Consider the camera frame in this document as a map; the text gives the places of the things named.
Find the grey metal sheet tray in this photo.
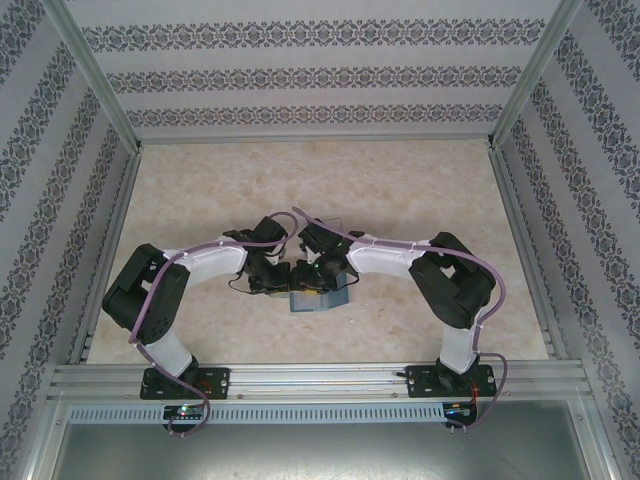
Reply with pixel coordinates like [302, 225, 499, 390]
[37, 422, 619, 480]

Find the aluminium frame post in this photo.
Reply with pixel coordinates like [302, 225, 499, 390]
[484, 0, 585, 151]
[47, 0, 146, 154]

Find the aluminium mounting rail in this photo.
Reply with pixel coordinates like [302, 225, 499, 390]
[48, 362, 587, 401]

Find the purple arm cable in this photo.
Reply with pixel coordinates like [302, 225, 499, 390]
[130, 210, 294, 437]
[293, 208, 512, 436]

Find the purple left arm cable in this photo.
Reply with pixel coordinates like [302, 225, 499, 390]
[130, 210, 294, 437]

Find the teal card holder wallet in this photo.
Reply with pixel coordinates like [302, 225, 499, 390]
[272, 273, 352, 315]

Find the slotted grey cable duct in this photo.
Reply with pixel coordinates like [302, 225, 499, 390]
[67, 402, 446, 424]

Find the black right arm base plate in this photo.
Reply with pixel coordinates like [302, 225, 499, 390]
[405, 364, 494, 400]

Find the aluminium side rail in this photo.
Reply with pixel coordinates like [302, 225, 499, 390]
[67, 147, 145, 366]
[487, 144, 571, 364]

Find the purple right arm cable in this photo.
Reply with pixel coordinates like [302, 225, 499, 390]
[293, 208, 512, 436]

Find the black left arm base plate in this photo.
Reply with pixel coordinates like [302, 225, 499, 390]
[139, 367, 232, 401]

